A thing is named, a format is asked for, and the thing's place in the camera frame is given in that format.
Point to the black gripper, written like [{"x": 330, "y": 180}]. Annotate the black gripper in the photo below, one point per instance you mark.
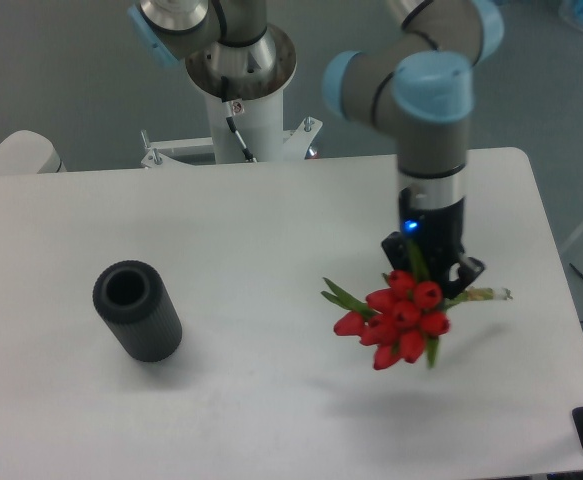
[{"x": 438, "y": 235}]

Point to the red tulip bouquet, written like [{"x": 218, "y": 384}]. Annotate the red tulip bouquet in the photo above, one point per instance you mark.
[{"x": 405, "y": 320}]

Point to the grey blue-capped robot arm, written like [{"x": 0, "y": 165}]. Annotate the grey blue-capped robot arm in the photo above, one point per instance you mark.
[{"x": 418, "y": 91}]

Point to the black ribbed cylindrical vase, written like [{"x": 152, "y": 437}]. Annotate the black ribbed cylindrical vase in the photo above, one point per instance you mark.
[{"x": 132, "y": 300}]

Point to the white rounded chair part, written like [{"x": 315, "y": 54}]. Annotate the white rounded chair part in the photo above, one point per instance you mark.
[{"x": 25, "y": 152}]

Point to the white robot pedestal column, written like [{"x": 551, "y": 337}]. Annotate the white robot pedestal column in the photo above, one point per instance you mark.
[{"x": 243, "y": 86}]

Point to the white metal base frame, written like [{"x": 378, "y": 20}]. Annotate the white metal base frame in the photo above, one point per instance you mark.
[{"x": 296, "y": 145}]

